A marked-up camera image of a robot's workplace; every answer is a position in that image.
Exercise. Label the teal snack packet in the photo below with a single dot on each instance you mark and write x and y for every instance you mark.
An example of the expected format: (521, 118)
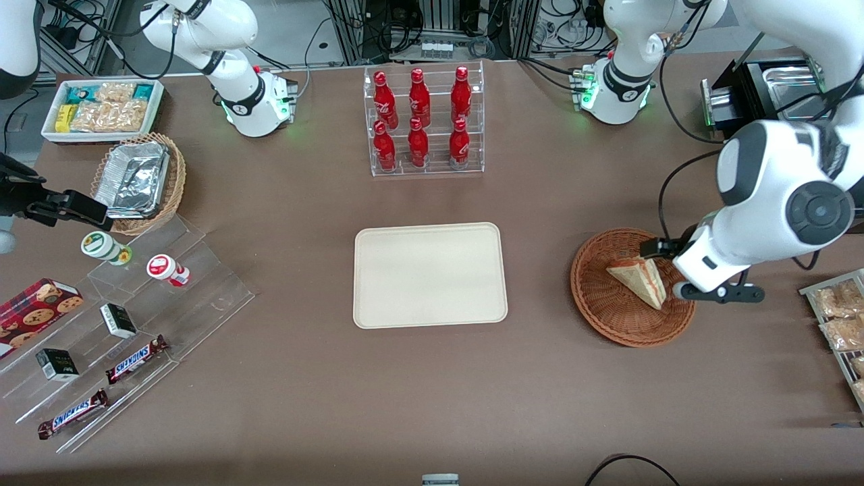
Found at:
(143, 91)
(77, 94)

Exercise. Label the white rectangular snack bin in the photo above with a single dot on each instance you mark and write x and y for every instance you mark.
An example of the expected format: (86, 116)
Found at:
(48, 131)

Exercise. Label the clear acrylic bottle rack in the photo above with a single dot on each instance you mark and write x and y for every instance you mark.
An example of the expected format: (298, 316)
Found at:
(435, 165)

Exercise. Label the green lid yogurt cup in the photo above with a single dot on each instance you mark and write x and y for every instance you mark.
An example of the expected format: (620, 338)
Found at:
(100, 245)

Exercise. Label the clear acrylic stepped display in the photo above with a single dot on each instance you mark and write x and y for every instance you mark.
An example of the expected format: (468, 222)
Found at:
(202, 297)

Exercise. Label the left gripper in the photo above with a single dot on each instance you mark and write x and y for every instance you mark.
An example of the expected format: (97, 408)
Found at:
(667, 247)

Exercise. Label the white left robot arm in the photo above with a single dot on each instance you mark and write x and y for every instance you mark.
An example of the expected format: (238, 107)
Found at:
(763, 175)

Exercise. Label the small black carton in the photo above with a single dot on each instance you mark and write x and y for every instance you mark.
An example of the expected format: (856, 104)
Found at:
(118, 320)
(57, 364)

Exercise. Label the white power strip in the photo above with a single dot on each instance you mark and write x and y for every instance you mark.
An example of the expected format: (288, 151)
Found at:
(436, 48)

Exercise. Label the beige rectangular serving tray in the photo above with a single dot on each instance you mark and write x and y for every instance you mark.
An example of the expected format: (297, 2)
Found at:
(430, 275)

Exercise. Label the triangular sandwich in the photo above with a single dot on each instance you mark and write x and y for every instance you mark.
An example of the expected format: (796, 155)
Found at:
(641, 280)

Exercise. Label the red lid yogurt cup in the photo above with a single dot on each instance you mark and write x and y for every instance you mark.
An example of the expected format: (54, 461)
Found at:
(162, 266)

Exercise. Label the metal snack tray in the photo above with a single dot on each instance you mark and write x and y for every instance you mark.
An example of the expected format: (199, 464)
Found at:
(810, 291)

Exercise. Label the tan wicker basket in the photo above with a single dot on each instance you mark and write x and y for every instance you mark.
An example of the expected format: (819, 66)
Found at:
(177, 179)

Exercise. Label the red plaid cookie box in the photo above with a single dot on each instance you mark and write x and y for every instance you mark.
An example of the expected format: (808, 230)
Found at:
(34, 314)

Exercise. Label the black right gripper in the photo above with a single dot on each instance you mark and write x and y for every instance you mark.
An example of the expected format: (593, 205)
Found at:
(23, 202)

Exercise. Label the aluminium frame rack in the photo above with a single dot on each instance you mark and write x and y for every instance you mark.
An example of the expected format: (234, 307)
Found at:
(351, 30)

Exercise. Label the large clear cracker bag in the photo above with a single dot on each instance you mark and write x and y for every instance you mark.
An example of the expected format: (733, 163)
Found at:
(111, 116)

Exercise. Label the red cola bottle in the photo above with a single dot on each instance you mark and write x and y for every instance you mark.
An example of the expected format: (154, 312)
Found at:
(384, 148)
(459, 145)
(383, 98)
(418, 145)
(461, 94)
(419, 98)

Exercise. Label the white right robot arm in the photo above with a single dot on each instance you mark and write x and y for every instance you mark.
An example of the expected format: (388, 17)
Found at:
(250, 101)

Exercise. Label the yellow snack packet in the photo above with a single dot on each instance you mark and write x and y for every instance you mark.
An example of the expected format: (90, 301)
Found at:
(64, 118)

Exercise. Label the aluminium foil tray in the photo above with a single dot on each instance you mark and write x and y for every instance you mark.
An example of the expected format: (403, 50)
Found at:
(131, 179)

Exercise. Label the round brown wicker basket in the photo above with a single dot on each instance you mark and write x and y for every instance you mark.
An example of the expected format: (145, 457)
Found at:
(607, 310)

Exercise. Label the clear bag of crackers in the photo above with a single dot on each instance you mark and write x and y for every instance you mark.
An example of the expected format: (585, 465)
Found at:
(858, 366)
(859, 391)
(837, 300)
(844, 334)

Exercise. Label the small clear cracker bag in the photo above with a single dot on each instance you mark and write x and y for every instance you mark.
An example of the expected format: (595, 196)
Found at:
(115, 91)

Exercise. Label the small grey device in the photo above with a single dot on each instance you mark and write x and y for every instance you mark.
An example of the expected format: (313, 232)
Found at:
(440, 480)

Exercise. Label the snickers chocolate bar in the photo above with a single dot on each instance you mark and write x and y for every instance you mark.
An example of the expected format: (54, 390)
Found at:
(135, 360)
(73, 414)

